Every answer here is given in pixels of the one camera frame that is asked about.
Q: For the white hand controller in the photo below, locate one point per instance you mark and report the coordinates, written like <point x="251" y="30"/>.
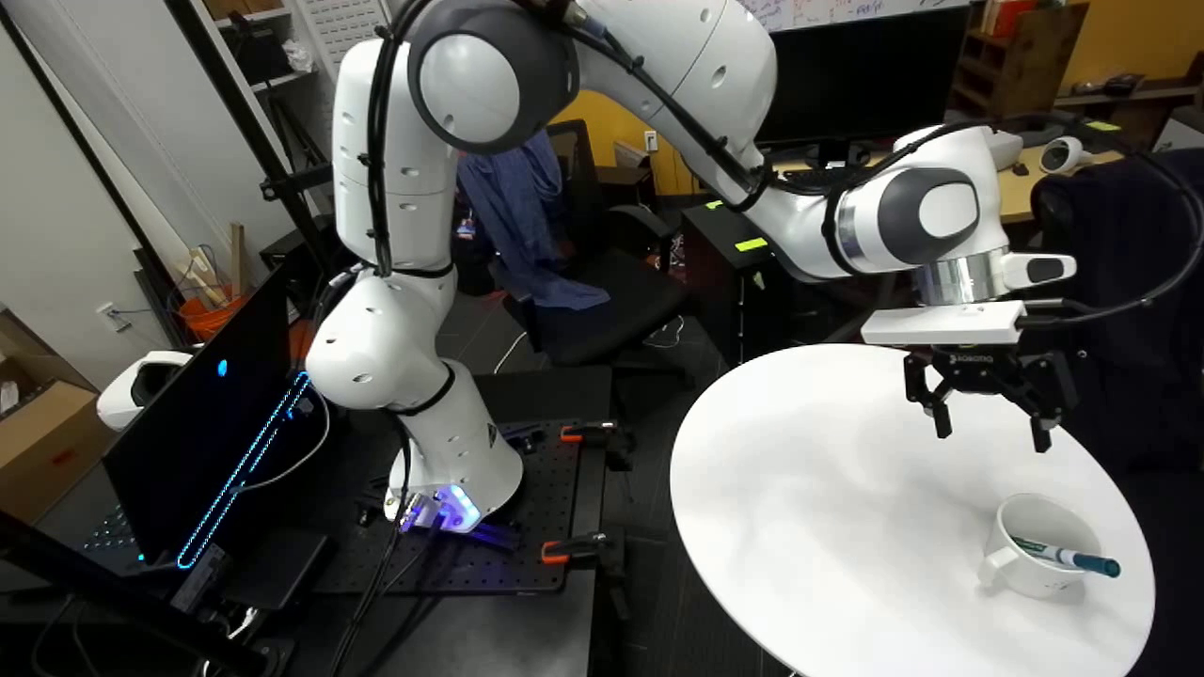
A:
<point x="1063" y="155"/>

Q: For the black stand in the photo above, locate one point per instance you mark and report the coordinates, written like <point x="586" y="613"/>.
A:
<point x="254" y="141"/>

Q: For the white headset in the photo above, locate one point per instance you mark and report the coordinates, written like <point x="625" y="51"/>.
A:
<point x="120" y="400"/>

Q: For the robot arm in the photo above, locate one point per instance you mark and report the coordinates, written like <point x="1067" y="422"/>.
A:
<point x="386" y="338"/>

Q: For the black computer tower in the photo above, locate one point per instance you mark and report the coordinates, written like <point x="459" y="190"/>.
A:
<point x="729" y="282"/>

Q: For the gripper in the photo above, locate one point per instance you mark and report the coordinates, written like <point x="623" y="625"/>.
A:
<point x="978" y="365"/>

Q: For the cardboard box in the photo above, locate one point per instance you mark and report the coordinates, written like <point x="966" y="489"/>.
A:
<point x="42" y="442"/>

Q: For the orange bucket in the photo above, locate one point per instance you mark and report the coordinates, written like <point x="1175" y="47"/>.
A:
<point x="212" y="315"/>

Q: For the whiteboard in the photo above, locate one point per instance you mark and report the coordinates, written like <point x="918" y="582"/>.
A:
<point x="847" y="11"/>

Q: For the white cup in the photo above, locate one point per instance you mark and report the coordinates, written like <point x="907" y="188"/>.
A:
<point x="1023" y="569"/>

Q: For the black power brick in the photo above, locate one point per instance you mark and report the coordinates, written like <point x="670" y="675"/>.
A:
<point x="199" y="575"/>

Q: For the wooden shelf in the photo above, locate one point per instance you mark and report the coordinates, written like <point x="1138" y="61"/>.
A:
<point x="1021" y="56"/>

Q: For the blue cloth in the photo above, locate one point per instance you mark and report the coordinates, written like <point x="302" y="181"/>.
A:
<point x="517" y="207"/>

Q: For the black monitor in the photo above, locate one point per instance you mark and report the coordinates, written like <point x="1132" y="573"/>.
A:
<point x="861" y="85"/>

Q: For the white pegboard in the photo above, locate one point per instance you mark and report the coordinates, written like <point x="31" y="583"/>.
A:
<point x="343" y="33"/>

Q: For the dark office chair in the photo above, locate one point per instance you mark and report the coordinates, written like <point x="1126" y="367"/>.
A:
<point x="1129" y="310"/>

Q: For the black laptop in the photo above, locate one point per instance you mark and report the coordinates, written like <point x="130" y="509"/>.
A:
<point x="198" y="442"/>

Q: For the wall socket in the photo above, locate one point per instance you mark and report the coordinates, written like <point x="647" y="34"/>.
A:
<point x="651" y="140"/>
<point x="113" y="317"/>

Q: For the black office chair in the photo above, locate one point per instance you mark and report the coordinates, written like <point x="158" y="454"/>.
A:
<point x="621" y="301"/>

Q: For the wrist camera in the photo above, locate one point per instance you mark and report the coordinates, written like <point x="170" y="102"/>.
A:
<point x="941" y="325"/>

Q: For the orange and black clamp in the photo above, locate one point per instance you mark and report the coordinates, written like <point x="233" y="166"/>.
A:
<point x="588" y="432"/>
<point x="574" y="548"/>

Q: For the teal capped marker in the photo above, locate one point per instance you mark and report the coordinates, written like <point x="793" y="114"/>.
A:
<point x="1082" y="560"/>

